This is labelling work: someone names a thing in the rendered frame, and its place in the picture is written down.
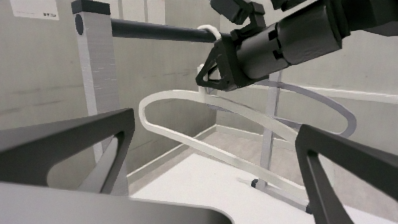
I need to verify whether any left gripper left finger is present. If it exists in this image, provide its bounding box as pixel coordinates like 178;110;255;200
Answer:
0;108;135;195

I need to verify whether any white wire hanger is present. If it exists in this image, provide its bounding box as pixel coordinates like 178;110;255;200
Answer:
139;86;335;200

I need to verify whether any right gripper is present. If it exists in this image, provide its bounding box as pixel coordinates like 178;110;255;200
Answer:
195;0;292;92

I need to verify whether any grey rail rack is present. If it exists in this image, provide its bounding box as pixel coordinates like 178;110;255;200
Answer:
71;0;312;215

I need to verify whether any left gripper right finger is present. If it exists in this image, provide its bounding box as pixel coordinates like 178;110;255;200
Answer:
294;124;398;224

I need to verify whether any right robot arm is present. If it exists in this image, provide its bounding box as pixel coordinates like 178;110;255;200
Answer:
209;0;398;65

